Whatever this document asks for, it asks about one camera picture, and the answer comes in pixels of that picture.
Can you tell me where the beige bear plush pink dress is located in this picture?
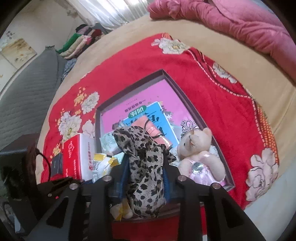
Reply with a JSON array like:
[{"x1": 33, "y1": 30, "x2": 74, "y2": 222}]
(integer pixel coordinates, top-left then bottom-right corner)
[{"x1": 177, "y1": 120, "x2": 226, "y2": 186}]

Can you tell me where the leopard print scrunchie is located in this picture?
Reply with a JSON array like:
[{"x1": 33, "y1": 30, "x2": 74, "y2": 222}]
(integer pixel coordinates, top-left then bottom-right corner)
[{"x1": 112, "y1": 126, "x2": 176, "y2": 218}]

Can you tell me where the green tissue pack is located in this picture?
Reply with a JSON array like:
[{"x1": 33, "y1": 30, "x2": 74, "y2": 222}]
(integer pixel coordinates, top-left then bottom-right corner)
[
  {"x1": 114, "y1": 152, "x2": 125, "y2": 165},
  {"x1": 100, "y1": 132, "x2": 121, "y2": 156}
]

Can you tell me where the white bunny plush purple dress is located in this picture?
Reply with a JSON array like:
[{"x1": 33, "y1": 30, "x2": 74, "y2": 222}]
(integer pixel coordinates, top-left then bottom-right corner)
[{"x1": 110, "y1": 198, "x2": 133, "y2": 221}]

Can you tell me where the white floral scrunchie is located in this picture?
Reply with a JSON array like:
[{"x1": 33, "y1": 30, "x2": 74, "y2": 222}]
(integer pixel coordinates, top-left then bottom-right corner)
[{"x1": 170, "y1": 145, "x2": 221, "y2": 167}]

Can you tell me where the pink hair ties pack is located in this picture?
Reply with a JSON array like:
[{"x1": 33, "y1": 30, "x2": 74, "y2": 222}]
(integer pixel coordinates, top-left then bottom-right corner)
[{"x1": 132, "y1": 115, "x2": 173, "y2": 150}]

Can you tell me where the dark blue gift box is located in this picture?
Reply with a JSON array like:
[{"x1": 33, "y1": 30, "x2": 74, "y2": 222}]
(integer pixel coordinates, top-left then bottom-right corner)
[{"x1": 51, "y1": 153, "x2": 63, "y2": 177}]

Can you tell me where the red floral blanket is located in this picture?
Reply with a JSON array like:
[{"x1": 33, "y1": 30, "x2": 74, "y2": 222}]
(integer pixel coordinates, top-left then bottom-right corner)
[{"x1": 40, "y1": 33, "x2": 280, "y2": 241}]

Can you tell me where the grey shallow box tray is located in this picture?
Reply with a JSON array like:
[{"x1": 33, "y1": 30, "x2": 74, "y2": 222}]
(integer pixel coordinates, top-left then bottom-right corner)
[{"x1": 94, "y1": 69, "x2": 236, "y2": 222}]

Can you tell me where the tan round bed mattress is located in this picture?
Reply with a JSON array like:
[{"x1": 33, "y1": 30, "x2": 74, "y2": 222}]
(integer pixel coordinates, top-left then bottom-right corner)
[{"x1": 34, "y1": 14, "x2": 296, "y2": 183}]

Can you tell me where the stack of folded clothes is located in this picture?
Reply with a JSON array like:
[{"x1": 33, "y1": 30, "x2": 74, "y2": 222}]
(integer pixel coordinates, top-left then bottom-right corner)
[{"x1": 56, "y1": 24, "x2": 107, "y2": 60}]

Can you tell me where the white sheer curtain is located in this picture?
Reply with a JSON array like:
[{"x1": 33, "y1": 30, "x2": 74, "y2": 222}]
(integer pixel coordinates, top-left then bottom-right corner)
[{"x1": 68, "y1": 0, "x2": 152, "y2": 31}]

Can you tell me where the pink quilted comforter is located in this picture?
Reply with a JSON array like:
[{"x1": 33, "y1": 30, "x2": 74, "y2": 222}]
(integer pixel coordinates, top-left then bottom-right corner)
[{"x1": 147, "y1": 1, "x2": 295, "y2": 79}]

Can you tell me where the black cable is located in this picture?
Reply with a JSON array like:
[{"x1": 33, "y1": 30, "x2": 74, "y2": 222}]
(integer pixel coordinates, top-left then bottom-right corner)
[{"x1": 34, "y1": 148, "x2": 52, "y2": 183}]

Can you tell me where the floral wall painting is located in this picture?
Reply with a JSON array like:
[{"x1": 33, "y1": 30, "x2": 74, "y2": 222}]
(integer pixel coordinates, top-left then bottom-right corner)
[{"x1": 1, "y1": 31, "x2": 37, "y2": 70}]

